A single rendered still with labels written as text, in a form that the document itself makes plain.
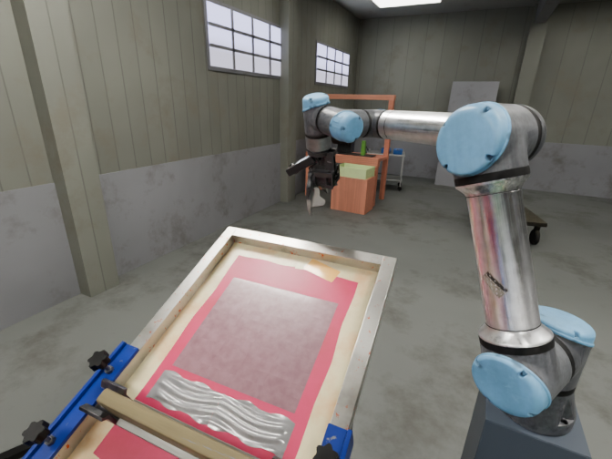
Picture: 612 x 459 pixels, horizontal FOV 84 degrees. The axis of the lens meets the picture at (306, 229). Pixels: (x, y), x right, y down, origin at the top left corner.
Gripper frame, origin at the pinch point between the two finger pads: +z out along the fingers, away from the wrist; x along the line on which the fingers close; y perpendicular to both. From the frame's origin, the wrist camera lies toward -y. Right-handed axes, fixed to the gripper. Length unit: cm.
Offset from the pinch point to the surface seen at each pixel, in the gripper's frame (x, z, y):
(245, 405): -62, 13, 6
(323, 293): -27.8, 11.0, 12.1
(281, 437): -65, 14, 17
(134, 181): 131, 96, -269
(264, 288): -31.0, 11.3, -5.5
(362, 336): -39.8, 8.5, 26.6
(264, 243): -16.1, 7.5, -12.9
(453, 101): 792, 199, 20
